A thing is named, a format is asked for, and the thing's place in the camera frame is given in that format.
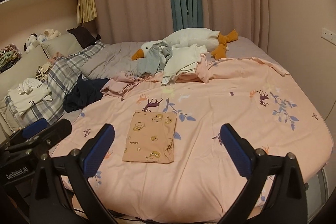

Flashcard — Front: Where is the white garment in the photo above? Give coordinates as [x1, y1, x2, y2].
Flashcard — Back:
[161, 43, 208, 86]

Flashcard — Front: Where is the white goose plush toy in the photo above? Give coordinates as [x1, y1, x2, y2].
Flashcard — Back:
[131, 28, 239, 62]

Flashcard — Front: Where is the white wall socket strip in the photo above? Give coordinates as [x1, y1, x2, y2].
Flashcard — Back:
[322, 27, 336, 46]

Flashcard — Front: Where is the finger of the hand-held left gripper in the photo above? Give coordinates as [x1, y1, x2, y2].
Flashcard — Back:
[0, 118, 48, 148]
[5, 119, 72, 155]

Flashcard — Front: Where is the white dog plush toy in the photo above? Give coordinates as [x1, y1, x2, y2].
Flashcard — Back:
[24, 34, 38, 52]

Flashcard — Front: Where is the yellow striped small curtain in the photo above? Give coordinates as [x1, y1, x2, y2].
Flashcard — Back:
[76, 0, 97, 24]

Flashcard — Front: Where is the grey garment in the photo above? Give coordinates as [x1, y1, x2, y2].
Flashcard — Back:
[136, 40, 174, 77]

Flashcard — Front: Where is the navy garment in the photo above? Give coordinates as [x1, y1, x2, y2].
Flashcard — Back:
[63, 74, 110, 113]

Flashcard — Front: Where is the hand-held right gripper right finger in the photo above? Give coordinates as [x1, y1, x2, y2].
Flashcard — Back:
[220, 123, 309, 224]

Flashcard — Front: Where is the beige padded headboard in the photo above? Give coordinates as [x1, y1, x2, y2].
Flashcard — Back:
[0, 44, 49, 135]

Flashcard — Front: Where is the black cloth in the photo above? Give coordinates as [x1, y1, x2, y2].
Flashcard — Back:
[66, 25, 101, 48]

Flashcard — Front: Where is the plaid pillow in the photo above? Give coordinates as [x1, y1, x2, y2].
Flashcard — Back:
[4, 40, 107, 126]

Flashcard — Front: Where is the cartoon face pillow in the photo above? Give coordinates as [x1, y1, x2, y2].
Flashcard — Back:
[35, 63, 53, 83]

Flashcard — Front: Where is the pink printed blanket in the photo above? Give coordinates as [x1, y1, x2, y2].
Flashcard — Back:
[51, 56, 334, 223]

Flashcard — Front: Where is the beige plush toy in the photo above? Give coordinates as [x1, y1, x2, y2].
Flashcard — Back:
[43, 28, 62, 39]

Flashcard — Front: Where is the white folded clothes pile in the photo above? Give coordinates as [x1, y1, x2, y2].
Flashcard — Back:
[8, 77, 53, 117]

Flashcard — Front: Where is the orange cartoon print shirt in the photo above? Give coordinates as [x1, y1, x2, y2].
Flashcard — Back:
[122, 111, 177, 164]

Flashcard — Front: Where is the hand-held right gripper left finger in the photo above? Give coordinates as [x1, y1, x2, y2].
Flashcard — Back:
[29, 123, 117, 224]

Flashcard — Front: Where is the thin pink garment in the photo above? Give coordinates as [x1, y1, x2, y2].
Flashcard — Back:
[101, 71, 155, 97]

